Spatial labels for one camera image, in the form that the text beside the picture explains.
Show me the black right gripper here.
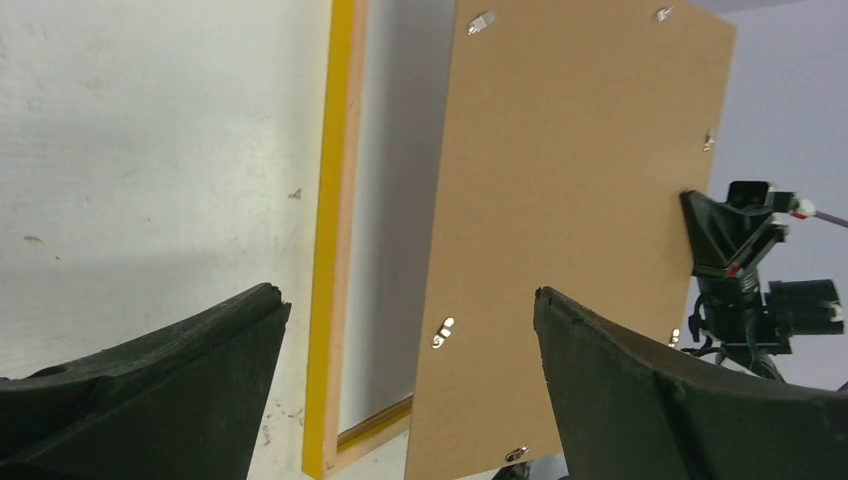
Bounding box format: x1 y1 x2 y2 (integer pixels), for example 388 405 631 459
679 180 845 352

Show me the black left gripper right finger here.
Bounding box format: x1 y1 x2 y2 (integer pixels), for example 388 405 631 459
533 287 847 479

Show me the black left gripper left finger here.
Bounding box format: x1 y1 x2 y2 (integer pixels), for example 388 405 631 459
1 283 291 479

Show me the yellow wooden picture frame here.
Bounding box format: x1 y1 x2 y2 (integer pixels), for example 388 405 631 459
301 1 411 479

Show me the brown cardboard backing board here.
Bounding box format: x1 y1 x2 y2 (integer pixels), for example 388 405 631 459
405 0 737 479

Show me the sky and building photo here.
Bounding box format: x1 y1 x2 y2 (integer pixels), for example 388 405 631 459
339 1 455 430

